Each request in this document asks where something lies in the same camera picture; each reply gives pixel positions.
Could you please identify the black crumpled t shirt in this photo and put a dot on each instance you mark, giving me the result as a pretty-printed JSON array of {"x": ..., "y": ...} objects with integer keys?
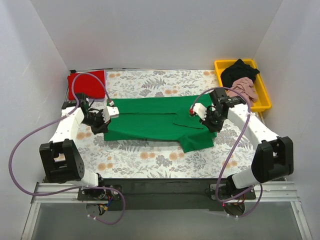
[{"x": 237, "y": 71}]

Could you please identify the green t shirt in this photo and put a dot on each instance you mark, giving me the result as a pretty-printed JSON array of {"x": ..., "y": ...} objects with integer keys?
[{"x": 161, "y": 119}]

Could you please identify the pink crumpled t shirt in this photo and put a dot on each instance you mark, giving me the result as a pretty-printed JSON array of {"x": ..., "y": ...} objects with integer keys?
[{"x": 245, "y": 87}]

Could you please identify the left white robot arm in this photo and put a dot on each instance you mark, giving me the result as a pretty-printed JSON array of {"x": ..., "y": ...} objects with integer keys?
[{"x": 60, "y": 157}]

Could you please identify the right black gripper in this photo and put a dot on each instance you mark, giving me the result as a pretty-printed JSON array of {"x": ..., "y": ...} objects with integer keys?
[{"x": 208, "y": 122}]

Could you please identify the floral patterned table mat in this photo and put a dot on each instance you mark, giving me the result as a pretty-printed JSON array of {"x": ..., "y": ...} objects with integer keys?
[{"x": 230, "y": 154}]

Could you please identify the aluminium frame rail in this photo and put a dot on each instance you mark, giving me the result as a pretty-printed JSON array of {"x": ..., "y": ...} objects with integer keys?
[{"x": 170, "y": 209}]

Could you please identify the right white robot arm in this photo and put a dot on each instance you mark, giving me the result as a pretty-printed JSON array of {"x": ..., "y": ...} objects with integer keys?
[{"x": 274, "y": 155}]

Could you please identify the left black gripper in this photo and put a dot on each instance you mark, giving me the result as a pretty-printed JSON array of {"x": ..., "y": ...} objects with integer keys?
[{"x": 102, "y": 123}]

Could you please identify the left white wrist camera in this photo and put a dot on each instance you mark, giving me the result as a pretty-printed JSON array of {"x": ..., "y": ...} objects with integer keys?
[{"x": 110, "y": 112}]

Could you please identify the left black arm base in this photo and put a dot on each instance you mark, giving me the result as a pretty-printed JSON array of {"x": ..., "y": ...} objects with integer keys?
[{"x": 105, "y": 197}]

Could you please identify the red folded t shirt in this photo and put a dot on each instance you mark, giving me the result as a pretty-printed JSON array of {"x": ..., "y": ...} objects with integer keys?
[{"x": 87, "y": 85}]

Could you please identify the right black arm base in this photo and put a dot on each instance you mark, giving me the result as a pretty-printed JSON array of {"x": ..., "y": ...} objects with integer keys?
[{"x": 237, "y": 206}]

